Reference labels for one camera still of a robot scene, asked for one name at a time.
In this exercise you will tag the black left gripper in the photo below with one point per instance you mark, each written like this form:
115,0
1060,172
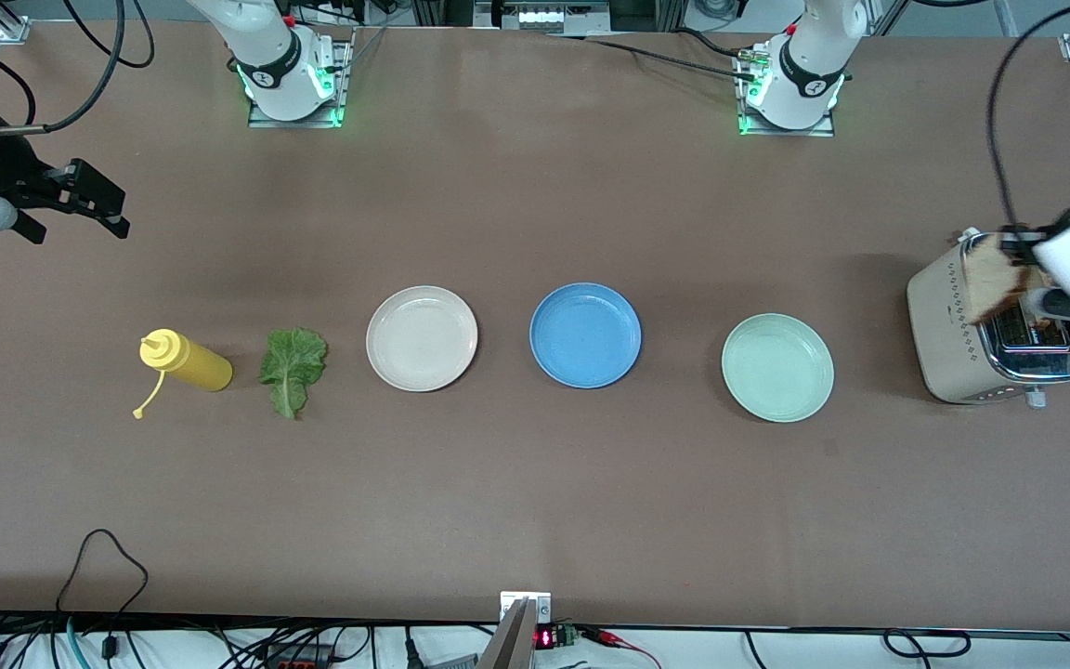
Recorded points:
1021,245

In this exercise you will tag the brown bread slice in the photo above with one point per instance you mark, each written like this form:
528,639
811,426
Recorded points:
1044,322
990,283

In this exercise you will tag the yellow squeeze sauce bottle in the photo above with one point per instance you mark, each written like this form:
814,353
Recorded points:
196,364

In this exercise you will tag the green lettuce leaf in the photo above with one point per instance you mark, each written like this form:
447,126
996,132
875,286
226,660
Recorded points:
292,362

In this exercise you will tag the pale green round plate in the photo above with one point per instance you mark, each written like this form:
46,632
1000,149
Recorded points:
777,368

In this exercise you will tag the beige round plate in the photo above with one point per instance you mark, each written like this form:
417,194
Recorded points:
422,339

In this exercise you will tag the blue round plate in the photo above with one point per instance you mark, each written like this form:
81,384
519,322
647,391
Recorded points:
585,335

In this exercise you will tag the beige and chrome toaster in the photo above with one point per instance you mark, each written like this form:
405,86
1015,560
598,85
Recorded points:
948,344

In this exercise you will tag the dark lit equipment box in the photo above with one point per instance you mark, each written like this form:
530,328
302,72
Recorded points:
544,17

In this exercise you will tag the red clip lead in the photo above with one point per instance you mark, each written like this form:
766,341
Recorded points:
609,636

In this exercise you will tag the small red digit display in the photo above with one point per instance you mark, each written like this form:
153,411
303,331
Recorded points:
546,638

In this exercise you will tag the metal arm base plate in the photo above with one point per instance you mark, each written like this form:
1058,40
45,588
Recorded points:
786,132
293,122

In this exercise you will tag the aluminium frame post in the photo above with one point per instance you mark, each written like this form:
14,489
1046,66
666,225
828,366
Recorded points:
526,606

